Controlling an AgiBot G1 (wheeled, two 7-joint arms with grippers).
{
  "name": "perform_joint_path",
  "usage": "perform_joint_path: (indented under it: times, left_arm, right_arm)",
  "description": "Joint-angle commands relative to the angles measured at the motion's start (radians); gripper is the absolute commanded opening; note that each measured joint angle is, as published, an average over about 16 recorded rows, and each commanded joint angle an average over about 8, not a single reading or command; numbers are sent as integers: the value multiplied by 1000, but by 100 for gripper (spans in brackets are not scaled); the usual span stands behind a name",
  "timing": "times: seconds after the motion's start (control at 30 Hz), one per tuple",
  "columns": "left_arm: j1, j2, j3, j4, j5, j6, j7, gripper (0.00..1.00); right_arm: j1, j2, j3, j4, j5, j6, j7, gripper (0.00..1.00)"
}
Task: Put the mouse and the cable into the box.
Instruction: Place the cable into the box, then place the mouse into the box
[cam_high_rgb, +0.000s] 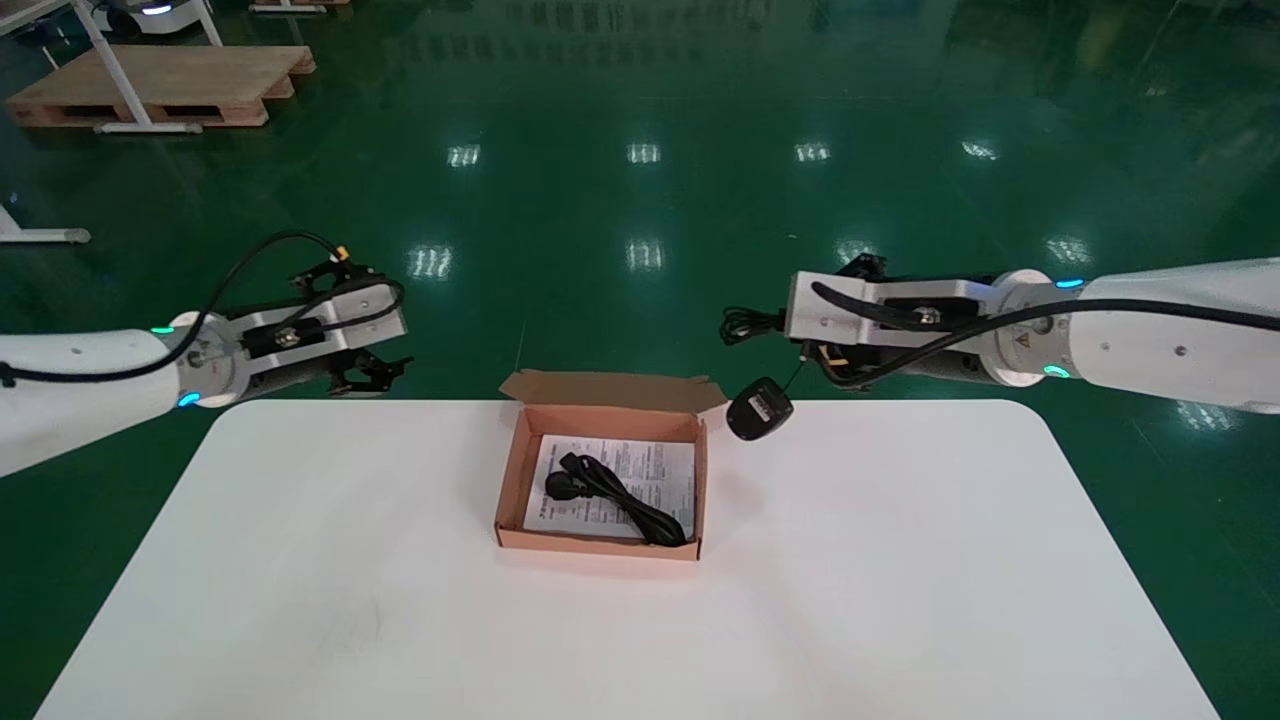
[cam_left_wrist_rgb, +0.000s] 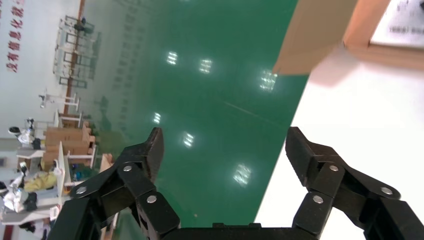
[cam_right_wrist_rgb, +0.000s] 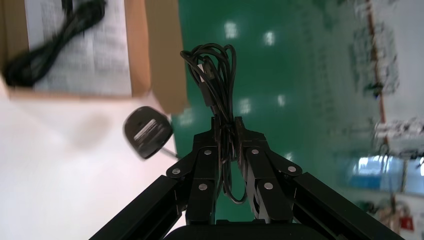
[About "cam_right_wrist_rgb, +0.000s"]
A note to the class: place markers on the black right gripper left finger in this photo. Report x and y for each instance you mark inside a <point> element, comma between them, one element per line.
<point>203,172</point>

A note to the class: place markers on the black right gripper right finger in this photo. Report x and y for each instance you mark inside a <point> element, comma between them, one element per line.
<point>265,179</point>

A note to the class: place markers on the brown cardboard storage box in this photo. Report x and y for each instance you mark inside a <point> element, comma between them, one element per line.
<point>159,49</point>

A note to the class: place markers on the white printed instruction sheet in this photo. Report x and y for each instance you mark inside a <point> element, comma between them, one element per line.
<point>96,56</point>

